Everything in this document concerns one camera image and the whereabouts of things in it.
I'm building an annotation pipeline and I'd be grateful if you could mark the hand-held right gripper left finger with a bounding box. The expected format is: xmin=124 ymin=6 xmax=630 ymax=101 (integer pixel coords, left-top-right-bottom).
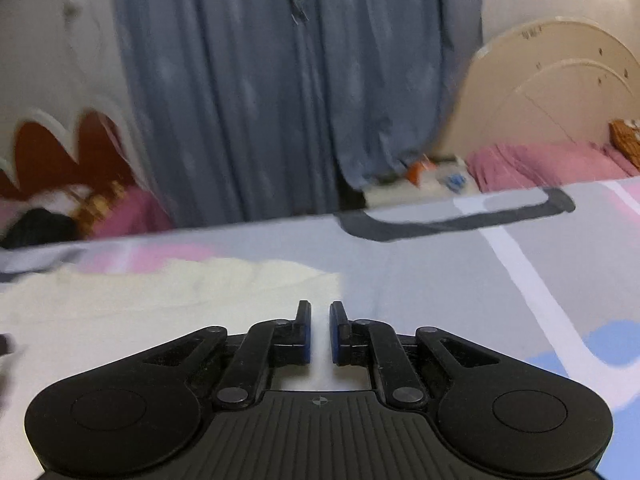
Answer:
xmin=142 ymin=300 xmax=312 ymax=409

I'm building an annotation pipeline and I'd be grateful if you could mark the blue grey curtain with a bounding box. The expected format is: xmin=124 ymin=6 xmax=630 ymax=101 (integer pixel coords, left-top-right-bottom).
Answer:
xmin=107 ymin=0 xmax=488 ymax=226

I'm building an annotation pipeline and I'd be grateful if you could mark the pastel patterned bed sheet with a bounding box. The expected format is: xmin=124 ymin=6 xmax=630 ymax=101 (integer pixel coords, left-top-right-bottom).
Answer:
xmin=0 ymin=176 xmax=640 ymax=480

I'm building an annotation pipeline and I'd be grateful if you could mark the pink bedding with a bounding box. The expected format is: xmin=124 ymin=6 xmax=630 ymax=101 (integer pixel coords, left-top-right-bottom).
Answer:
xmin=466 ymin=141 xmax=640 ymax=193
xmin=92 ymin=187 xmax=173 ymax=238

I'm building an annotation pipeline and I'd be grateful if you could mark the orange object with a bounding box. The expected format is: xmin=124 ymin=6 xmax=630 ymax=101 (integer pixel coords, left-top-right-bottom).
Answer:
xmin=406 ymin=160 xmax=436 ymax=186

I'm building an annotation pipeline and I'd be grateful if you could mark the cream arched headboard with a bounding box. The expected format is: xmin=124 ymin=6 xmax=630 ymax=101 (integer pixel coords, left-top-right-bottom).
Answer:
xmin=435 ymin=19 xmax=640 ymax=158

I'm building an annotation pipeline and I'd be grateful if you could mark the cream white garment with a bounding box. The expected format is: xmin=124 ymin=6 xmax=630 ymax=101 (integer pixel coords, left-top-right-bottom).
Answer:
xmin=0 ymin=257 xmax=373 ymax=480

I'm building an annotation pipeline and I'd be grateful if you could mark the red headboard with white trim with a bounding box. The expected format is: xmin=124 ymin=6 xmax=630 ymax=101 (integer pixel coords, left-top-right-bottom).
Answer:
xmin=0 ymin=107 xmax=148 ymax=201

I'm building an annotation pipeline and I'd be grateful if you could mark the white nightstand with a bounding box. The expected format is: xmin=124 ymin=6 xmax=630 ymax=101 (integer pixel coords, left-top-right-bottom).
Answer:
xmin=361 ymin=156 xmax=481 ymax=207

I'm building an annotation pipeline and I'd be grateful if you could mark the black cloth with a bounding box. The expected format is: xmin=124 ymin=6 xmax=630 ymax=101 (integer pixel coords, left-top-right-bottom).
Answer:
xmin=0 ymin=208 xmax=83 ymax=249

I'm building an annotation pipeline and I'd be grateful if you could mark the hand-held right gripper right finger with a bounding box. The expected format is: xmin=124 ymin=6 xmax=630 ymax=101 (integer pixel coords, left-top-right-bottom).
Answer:
xmin=329 ymin=301 xmax=501 ymax=409

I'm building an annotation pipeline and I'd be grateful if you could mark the brown patterned pillow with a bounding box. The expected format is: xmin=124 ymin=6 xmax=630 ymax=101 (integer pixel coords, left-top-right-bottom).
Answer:
xmin=609 ymin=118 xmax=640 ymax=170

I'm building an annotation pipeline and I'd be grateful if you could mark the floral patterned pillow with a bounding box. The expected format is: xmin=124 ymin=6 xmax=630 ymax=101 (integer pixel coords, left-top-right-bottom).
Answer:
xmin=47 ymin=181 xmax=128 ymax=223

